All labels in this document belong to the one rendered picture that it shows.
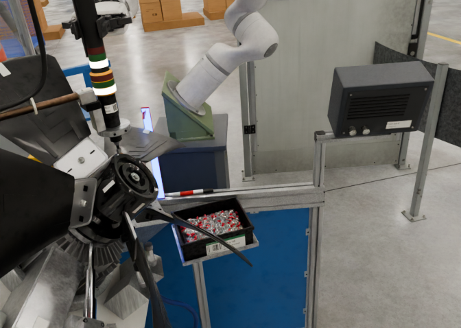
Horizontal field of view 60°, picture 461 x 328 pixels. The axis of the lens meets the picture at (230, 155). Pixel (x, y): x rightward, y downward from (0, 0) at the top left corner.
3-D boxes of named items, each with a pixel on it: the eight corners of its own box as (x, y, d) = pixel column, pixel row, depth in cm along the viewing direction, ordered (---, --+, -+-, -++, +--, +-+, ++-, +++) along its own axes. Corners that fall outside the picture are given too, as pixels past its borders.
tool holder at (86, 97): (95, 144, 79) (82, 97, 74) (82, 132, 84) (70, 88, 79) (136, 130, 84) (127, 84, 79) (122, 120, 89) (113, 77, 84)
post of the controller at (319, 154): (314, 187, 135) (316, 134, 126) (312, 182, 138) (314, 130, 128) (323, 186, 135) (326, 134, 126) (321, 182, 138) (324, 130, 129)
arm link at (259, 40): (214, 57, 159) (256, 9, 152) (243, 90, 155) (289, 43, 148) (200, 50, 148) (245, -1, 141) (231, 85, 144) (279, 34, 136)
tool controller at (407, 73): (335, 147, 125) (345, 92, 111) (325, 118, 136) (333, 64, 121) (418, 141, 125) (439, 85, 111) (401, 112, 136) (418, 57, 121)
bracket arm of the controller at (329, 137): (315, 143, 127) (316, 135, 126) (313, 139, 130) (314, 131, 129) (390, 138, 127) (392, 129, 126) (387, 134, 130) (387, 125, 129)
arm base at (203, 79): (171, 77, 165) (201, 44, 159) (206, 109, 169) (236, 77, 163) (162, 88, 147) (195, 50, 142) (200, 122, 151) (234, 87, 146)
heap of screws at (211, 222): (188, 259, 116) (186, 246, 114) (179, 229, 128) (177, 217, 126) (250, 243, 120) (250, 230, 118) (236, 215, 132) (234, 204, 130)
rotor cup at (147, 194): (116, 256, 79) (160, 219, 75) (53, 215, 74) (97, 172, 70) (129, 211, 92) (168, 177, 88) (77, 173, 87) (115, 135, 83)
